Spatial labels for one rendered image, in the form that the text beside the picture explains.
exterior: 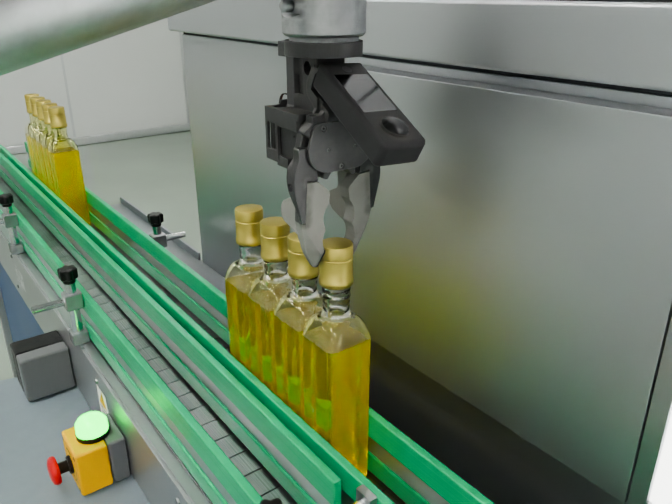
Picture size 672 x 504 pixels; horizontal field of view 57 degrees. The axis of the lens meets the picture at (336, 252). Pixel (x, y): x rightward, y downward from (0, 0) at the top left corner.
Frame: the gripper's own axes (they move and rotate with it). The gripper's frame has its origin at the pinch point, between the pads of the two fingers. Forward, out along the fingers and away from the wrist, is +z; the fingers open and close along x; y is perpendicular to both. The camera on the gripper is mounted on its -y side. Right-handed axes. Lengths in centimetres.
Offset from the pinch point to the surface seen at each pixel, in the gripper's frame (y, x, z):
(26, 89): 587, -70, 62
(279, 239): 9.7, 0.9, 1.7
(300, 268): 4.5, 1.4, 3.1
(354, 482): -9.2, 4.2, 20.3
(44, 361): 55, 22, 34
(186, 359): 26.6, 7.0, 24.1
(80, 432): 29.6, 21.8, 32.0
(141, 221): 97, -11, 28
